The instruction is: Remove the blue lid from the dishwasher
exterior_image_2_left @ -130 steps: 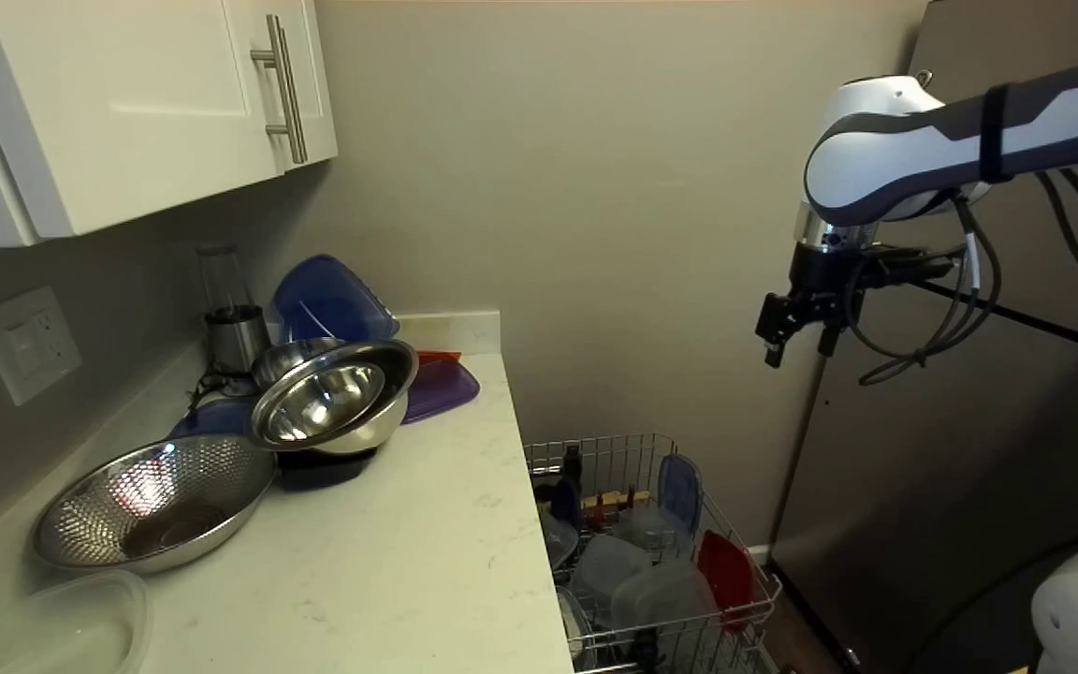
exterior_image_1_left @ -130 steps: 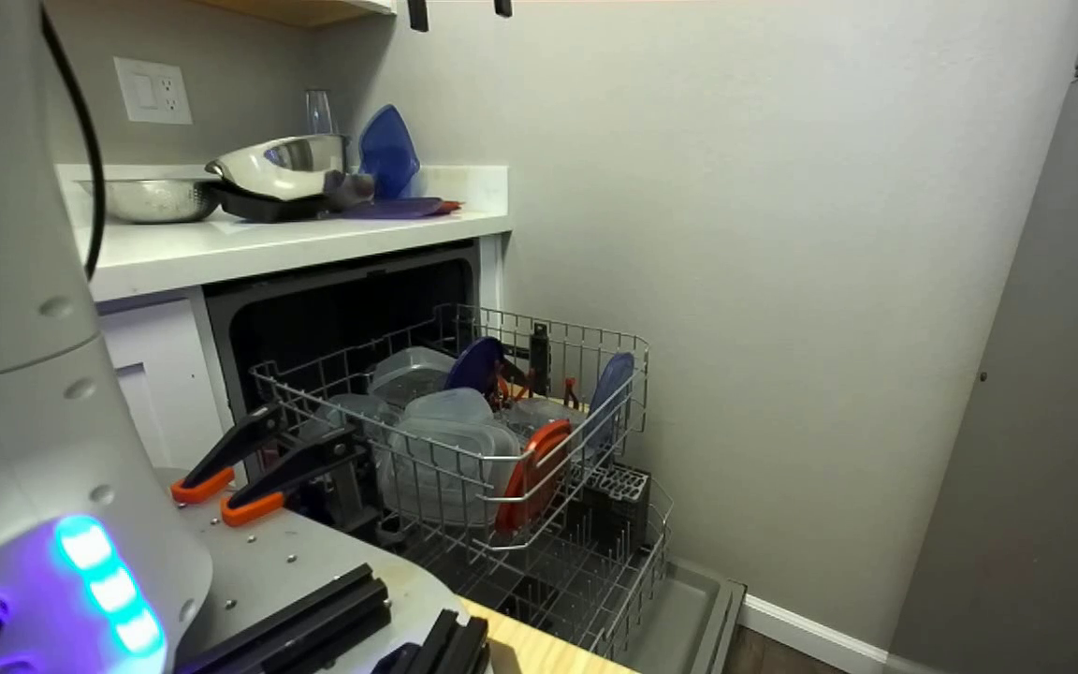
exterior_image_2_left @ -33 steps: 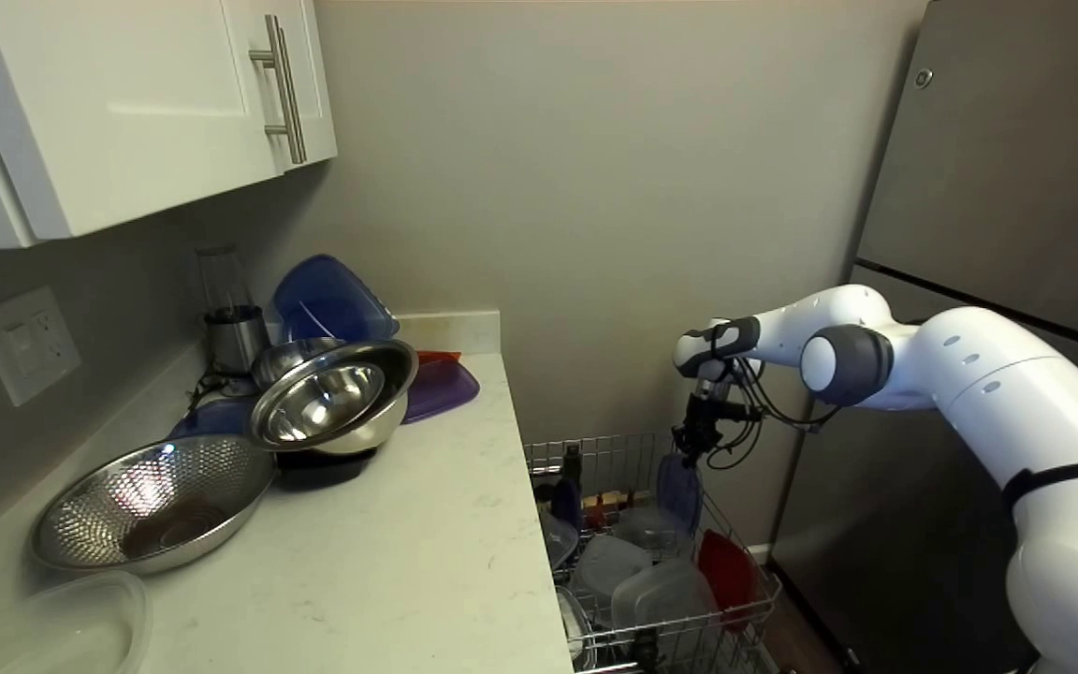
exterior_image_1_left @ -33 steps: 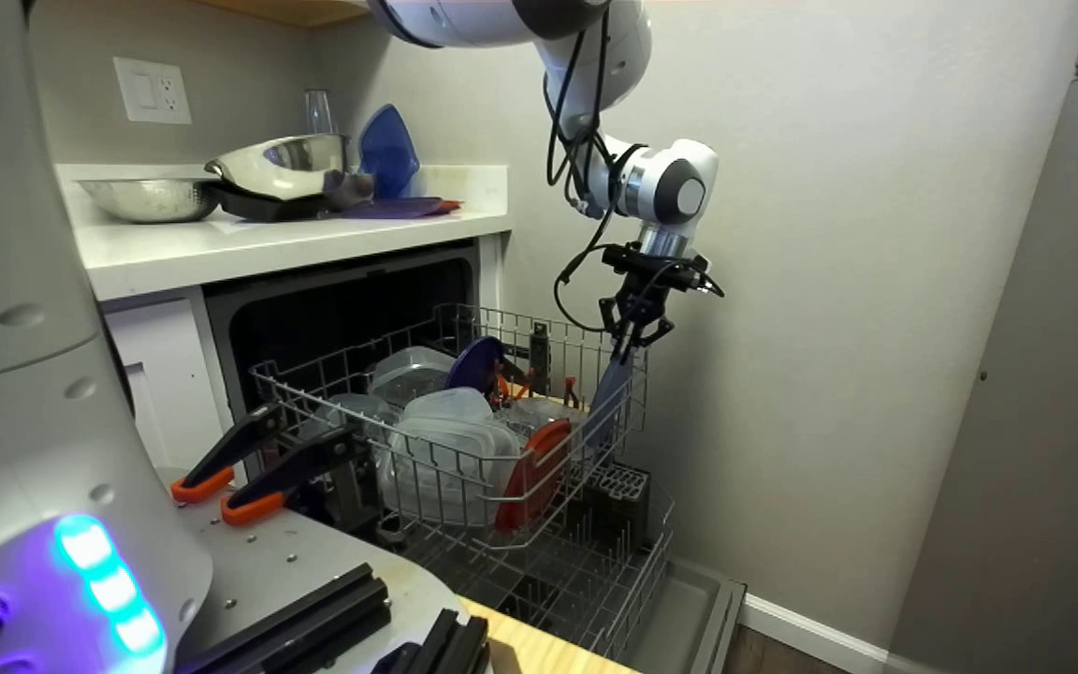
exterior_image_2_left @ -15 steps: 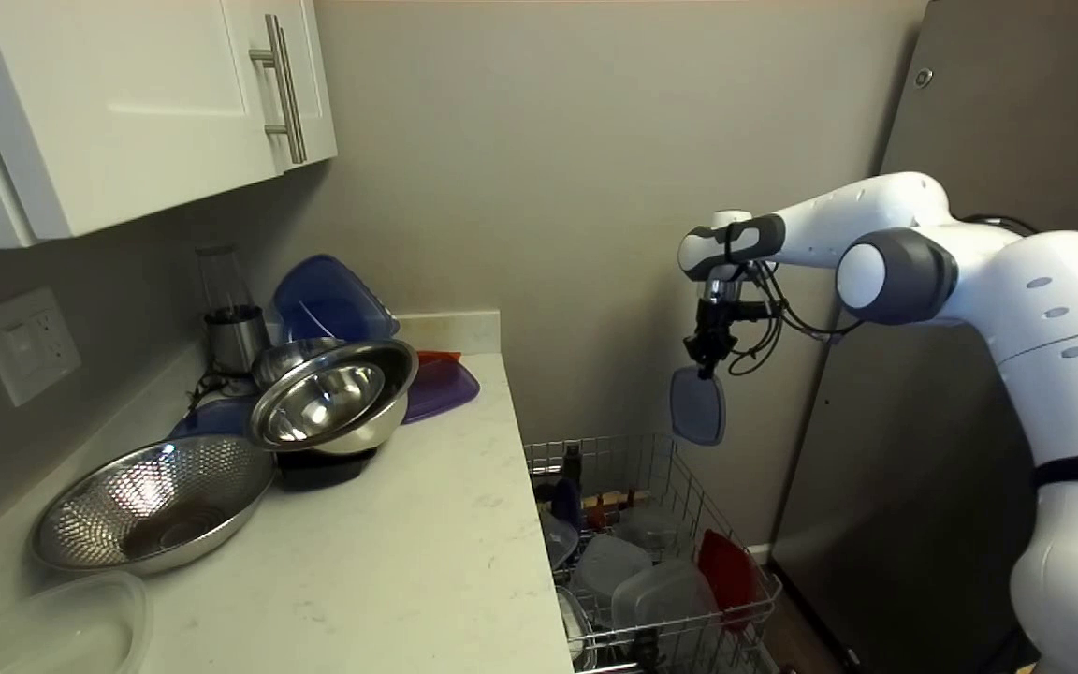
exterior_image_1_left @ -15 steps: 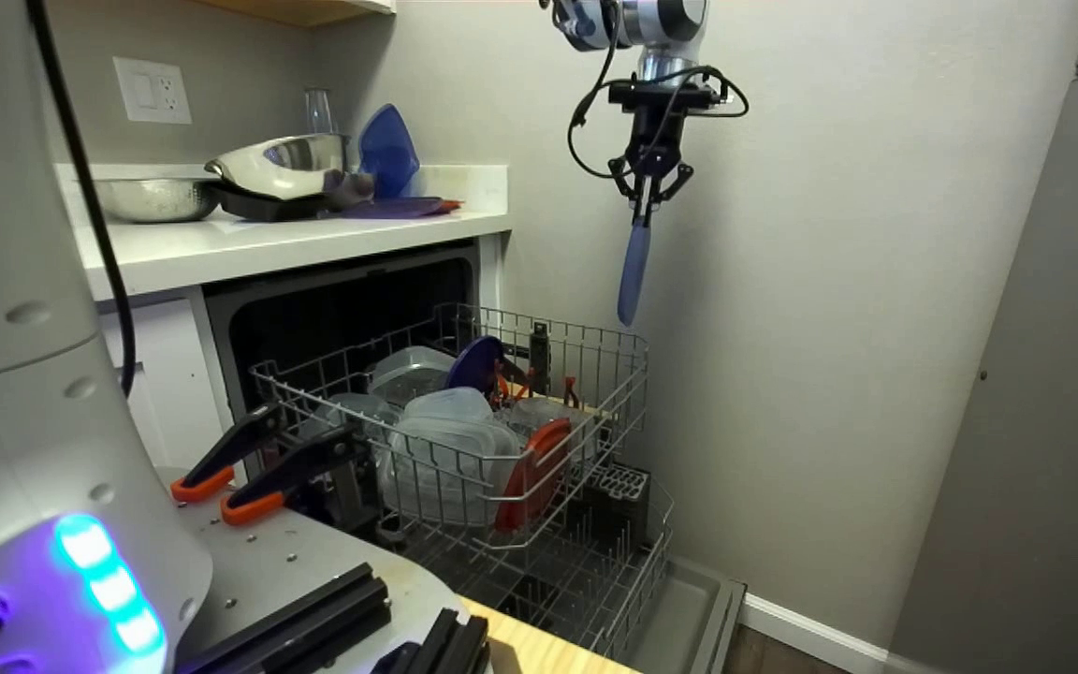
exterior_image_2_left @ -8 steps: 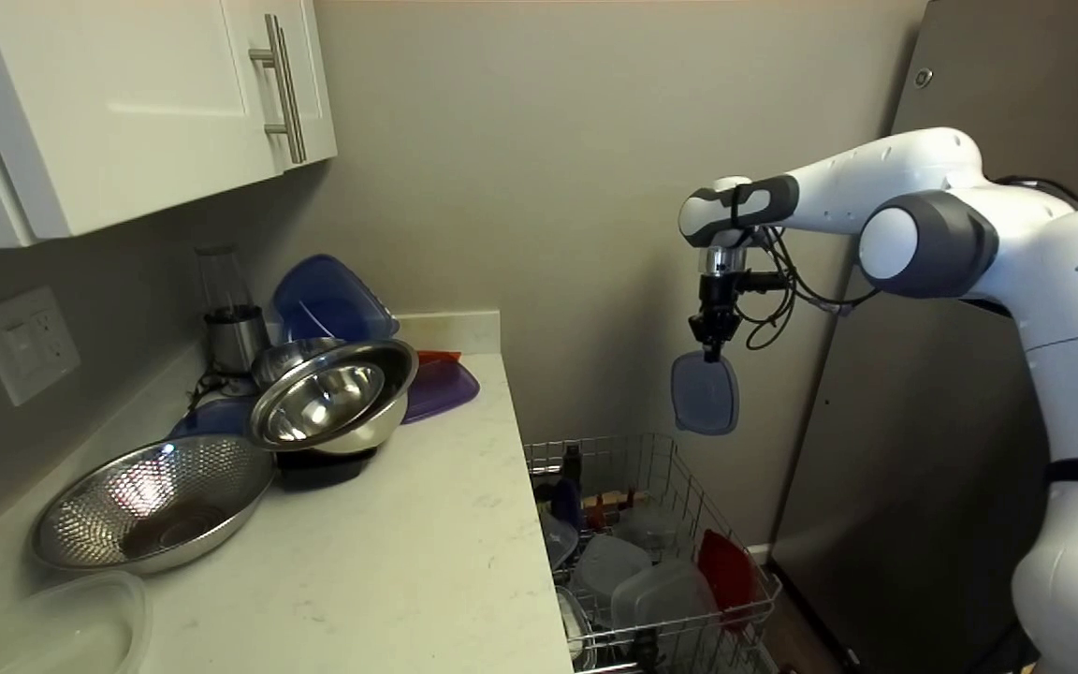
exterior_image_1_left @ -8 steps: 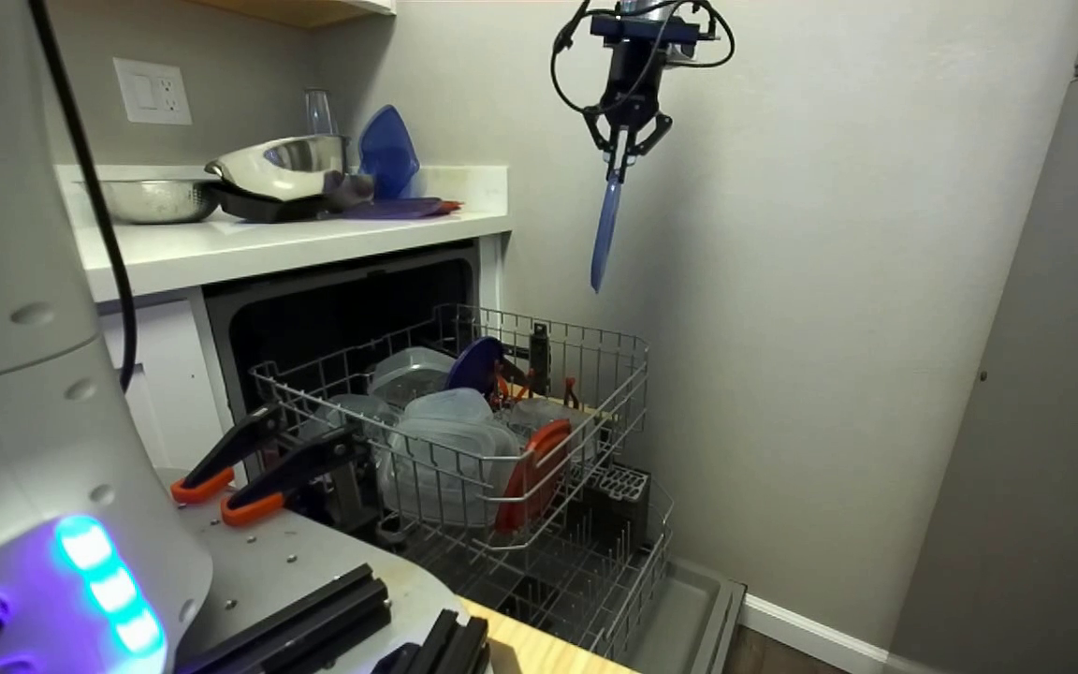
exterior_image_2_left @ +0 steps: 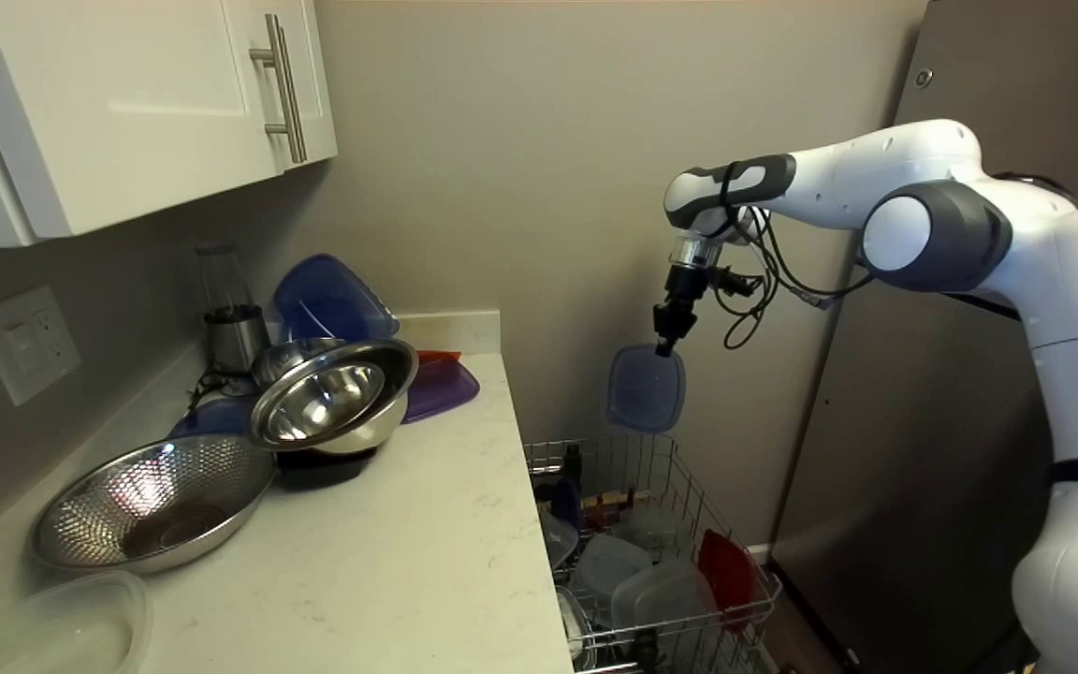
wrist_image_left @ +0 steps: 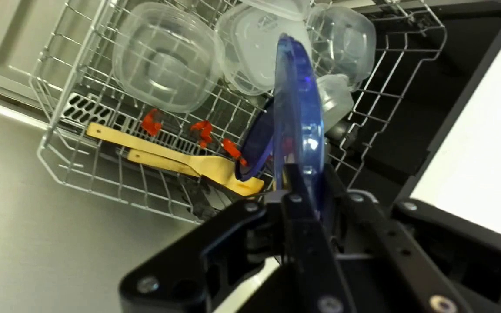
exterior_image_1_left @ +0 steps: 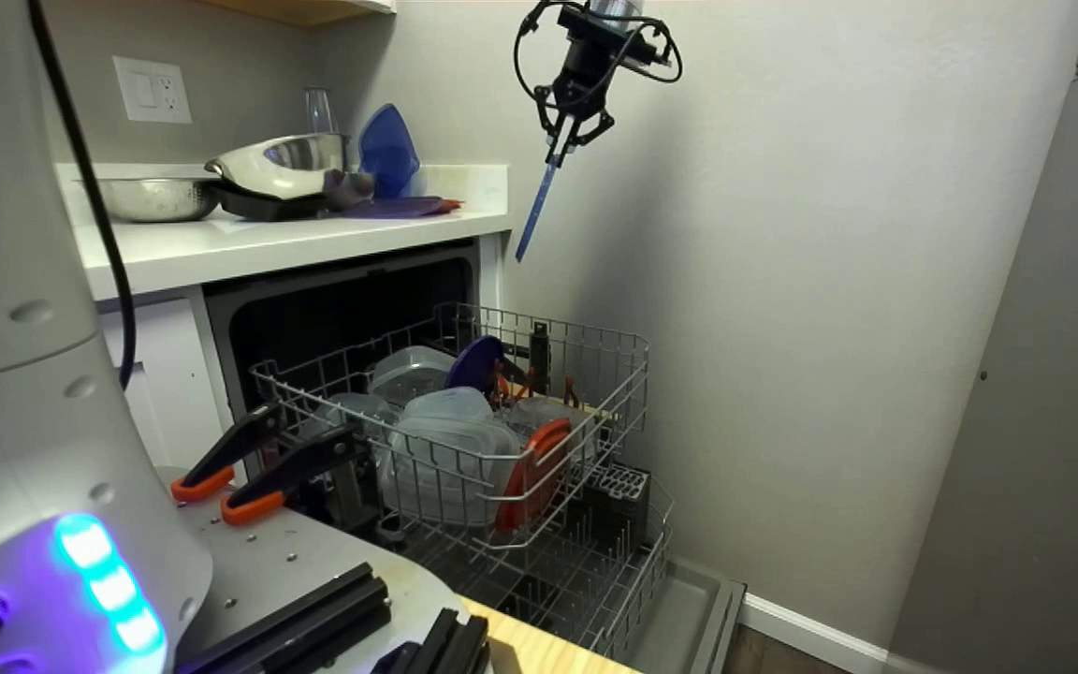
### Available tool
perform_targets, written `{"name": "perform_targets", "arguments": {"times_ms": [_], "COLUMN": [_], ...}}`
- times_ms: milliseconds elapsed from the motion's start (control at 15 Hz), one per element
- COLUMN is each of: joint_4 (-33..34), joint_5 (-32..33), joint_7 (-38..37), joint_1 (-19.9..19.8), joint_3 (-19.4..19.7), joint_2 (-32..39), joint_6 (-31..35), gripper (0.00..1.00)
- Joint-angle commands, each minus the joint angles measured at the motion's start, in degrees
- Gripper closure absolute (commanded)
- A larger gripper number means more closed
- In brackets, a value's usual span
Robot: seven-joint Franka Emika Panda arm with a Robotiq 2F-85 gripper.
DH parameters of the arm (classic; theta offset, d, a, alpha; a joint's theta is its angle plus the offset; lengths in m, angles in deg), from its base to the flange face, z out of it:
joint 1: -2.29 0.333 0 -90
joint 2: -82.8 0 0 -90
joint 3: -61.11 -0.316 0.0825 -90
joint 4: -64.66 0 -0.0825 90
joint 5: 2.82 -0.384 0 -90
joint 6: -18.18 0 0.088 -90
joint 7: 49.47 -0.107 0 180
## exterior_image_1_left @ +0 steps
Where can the white wall outlet plate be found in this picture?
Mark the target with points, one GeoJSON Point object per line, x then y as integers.
{"type": "Point", "coordinates": [153, 91]}

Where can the large clear plastic container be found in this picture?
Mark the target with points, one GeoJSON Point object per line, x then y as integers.
{"type": "Point", "coordinates": [451, 452]}

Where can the red-orange lid in rack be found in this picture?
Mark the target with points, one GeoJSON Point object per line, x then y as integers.
{"type": "Point", "coordinates": [535, 481]}

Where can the cutlery basket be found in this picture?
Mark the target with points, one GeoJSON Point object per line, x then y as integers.
{"type": "Point", "coordinates": [618, 498]}

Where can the orange-tipped black clamp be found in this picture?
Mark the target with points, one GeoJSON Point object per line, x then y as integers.
{"type": "Point", "coordinates": [221, 461]}
{"type": "Point", "coordinates": [290, 481]}

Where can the white wall cabinet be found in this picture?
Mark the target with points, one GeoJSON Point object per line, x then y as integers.
{"type": "Point", "coordinates": [315, 9]}

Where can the dishwasher door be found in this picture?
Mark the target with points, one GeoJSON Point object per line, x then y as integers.
{"type": "Point", "coordinates": [692, 620]}

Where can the dark bottle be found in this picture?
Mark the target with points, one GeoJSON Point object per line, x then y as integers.
{"type": "Point", "coordinates": [541, 358]}

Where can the purple plastic lid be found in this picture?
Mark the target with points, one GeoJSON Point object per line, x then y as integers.
{"type": "Point", "coordinates": [401, 206]}

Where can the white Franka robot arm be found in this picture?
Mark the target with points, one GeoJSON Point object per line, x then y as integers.
{"type": "Point", "coordinates": [28, 376]}

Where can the dishwasher body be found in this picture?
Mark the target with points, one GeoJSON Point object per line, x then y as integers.
{"type": "Point", "coordinates": [340, 302]}

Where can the shiny steel mixing bowl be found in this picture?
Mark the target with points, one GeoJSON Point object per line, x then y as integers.
{"type": "Point", "coordinates": [280, 161]}

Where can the white baseboard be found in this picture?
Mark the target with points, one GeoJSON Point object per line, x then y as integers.
{"type": "Point", "coordinates": [813, 634]}

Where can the small clear plastic container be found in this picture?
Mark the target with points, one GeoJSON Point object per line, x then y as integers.
{"type": "Point", "coordinates": [410, 376]}

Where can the black bowl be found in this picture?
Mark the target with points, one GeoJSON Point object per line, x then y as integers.
{"type": "Point", "coordinates": [269, 206]}

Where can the black metal rail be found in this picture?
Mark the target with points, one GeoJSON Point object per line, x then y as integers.
{"type": "Point", "coordinates": [439, 643]}
{"type": "Point", "coordinates": [299, 620]}

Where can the dark blue bowl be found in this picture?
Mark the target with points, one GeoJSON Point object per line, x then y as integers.
{"type": "Point", "coordinates": [480, 362]}

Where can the blue plastic bowl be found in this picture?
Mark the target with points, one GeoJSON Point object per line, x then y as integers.
{"type": "Point", "coordinates": [392, 151]}

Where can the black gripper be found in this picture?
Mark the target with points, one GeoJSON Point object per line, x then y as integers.
{"type": "Point", "coordinates": [592, 51]}

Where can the steel mesh colander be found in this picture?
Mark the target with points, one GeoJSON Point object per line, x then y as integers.
{"type": "Point", "coordinates": [154, 197]}

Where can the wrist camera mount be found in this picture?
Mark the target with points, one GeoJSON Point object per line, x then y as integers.
{"type": "Point", "coordinates": [642, 45]}

